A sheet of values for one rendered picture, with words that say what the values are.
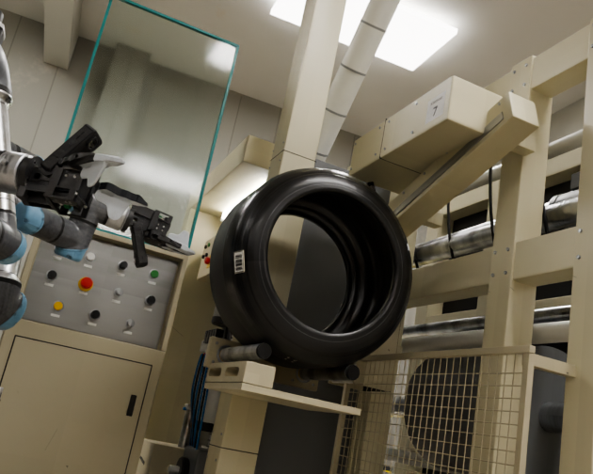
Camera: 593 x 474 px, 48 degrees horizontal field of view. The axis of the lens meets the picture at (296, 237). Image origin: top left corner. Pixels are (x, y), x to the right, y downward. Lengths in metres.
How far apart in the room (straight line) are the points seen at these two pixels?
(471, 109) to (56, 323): 1.57
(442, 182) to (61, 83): 4.47
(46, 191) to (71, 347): 1.31
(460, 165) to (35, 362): 1.54
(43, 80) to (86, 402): 4.09
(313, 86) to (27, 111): 3.83
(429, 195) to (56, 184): 1.34
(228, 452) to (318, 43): 1.51
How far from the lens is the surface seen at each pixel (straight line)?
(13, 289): 2.01
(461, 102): 2.03
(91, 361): 2.45
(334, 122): 3.01
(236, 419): 2.20
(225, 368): 1.98
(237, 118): 6.30
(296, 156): 2.41
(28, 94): 6.09
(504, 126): 2.00
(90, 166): 1.17
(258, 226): 1.83
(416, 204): 2.26
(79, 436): 2.46
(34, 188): 1.23
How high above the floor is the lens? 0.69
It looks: 17 degrees up
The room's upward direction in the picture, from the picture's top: 11 degrees clockwise
